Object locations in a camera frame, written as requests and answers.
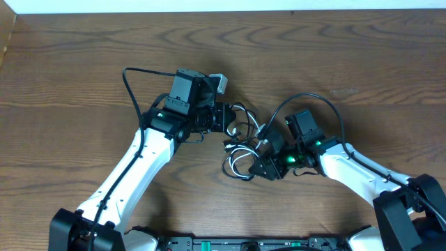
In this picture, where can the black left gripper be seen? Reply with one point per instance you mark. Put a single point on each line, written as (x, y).
(227, 116)

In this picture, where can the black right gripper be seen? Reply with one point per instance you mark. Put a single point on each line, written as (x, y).
(264, 169)

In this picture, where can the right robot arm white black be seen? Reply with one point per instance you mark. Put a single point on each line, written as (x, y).
(410, 212)

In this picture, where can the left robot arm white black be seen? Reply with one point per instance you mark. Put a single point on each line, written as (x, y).
(100, 222)

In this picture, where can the cardboard panel left side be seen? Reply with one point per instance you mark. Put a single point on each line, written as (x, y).
(7, 22)

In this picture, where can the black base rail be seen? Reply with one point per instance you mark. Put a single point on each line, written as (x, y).
(244, 244)

